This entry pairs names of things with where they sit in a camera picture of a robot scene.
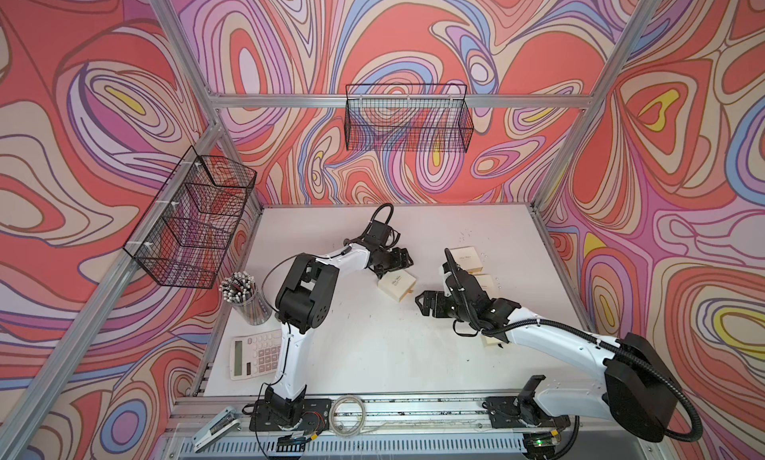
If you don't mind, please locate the small cream jewelry box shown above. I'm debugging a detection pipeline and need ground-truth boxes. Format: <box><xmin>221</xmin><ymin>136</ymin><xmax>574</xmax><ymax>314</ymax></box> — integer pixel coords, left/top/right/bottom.
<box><xmin>480</xmin><ymin>336</ymin><xmax>504</xmax><ymax>348</ymax></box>

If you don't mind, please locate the white desk calculator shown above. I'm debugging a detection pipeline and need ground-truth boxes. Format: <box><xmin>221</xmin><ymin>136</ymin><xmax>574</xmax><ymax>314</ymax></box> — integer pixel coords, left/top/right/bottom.
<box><xmin>229</xmin><ymin>330</ymin><xmax>282</xmax><ymax>380</ymax></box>

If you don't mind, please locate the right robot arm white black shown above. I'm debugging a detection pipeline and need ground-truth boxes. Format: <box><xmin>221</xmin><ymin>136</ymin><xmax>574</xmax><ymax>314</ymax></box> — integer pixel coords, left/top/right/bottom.
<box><xmin>416</xmin><ymin>250</ymin><xmax>703</xmax><ymax>443</ymax></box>

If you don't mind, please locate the coiled clear cable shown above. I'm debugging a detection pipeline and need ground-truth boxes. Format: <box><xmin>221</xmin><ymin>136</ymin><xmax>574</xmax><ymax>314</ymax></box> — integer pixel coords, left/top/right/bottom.
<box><xmin>328</xmin><ymin>394</ymin><xmax>368</xmax><ymax>440</ymax></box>

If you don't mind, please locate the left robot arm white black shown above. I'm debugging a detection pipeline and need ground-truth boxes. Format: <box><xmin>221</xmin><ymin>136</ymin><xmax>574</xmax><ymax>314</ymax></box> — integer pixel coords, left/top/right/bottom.
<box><xmin>263</xmin><ymin>203</ymin><xmax>414</xmax><ymax>425</ymax></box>

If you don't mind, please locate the white stapler on rail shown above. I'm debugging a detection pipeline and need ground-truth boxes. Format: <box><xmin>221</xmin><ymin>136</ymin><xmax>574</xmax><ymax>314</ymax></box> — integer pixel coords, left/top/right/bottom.
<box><xmin>192</xmin><ymin>406</ymin><xmax>241</xmax><ymax>453</ymax></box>

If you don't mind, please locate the clear cup of pens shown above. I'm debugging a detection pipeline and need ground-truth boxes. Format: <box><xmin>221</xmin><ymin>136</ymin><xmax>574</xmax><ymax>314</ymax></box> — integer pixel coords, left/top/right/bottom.
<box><xmin>219</xmin><ymin>272</ymin><xmax>272</xmax><ymax>326</ymax></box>

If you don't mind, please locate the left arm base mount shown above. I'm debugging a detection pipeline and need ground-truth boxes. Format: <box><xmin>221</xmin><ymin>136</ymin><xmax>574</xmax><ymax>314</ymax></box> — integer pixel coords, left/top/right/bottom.
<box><xmin>241</xmin><ymin>385</ymin><xmax>333</xmax><ymax>445</ymax></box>

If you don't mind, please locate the black wire basket left wall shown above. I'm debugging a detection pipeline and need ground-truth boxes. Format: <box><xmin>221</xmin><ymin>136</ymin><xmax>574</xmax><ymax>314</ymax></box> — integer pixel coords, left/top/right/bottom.
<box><xmin>123</xmin><ymin>147</ymin><xmax>257</xmax><ymax>289</ymax></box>

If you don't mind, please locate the cream drawer jewelry box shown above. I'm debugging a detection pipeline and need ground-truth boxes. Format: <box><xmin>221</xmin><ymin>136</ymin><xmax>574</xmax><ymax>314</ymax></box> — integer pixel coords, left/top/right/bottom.
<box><xmin>450</xmin><ymin>246</ymin><xmax>483</xmax><ymax>274</ymax></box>

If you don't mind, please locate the black wire basket wall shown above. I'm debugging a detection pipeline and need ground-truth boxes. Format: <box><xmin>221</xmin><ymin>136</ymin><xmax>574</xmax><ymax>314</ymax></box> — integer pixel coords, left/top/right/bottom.
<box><xmin>344</xmin><ymin>81</ymin><xmax>474</xmax><ymax>153</ymax></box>
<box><xmin>123</xmin><ymin>147</ymin><xmax>257</xmax><ymax>289</ymax></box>

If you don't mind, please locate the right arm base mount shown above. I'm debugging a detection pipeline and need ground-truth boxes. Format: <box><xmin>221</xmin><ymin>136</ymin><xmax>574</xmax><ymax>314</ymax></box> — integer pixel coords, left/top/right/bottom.
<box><xmin>481</xmin><ymin>374</ymin><xmax>572</xmax><ymax>449</ymax></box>

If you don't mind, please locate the black wire basket back wall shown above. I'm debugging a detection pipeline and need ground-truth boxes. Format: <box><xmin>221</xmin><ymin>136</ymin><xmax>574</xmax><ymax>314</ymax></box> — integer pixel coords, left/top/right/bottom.
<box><xmin>344</xmin><ymin>81</ymin><xmax>474</xmax><ymax>153</ymax></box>

